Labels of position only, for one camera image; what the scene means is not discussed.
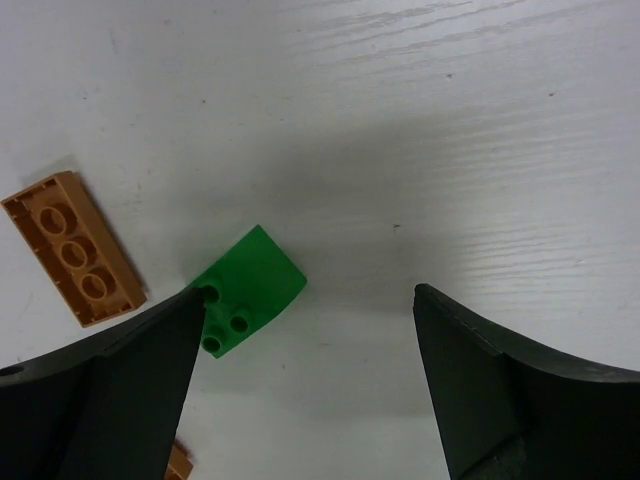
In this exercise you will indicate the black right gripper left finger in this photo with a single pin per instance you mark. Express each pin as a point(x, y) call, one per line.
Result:
point(107, 406)

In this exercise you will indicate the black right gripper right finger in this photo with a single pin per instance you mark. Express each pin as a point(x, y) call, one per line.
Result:
point(509, 407)

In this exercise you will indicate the orange lego plate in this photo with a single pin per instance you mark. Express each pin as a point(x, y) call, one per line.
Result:
point(71, 239)
point(179, 466)

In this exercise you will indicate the green square lego plate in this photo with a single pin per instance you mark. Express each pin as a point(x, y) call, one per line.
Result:
point(244, 290)

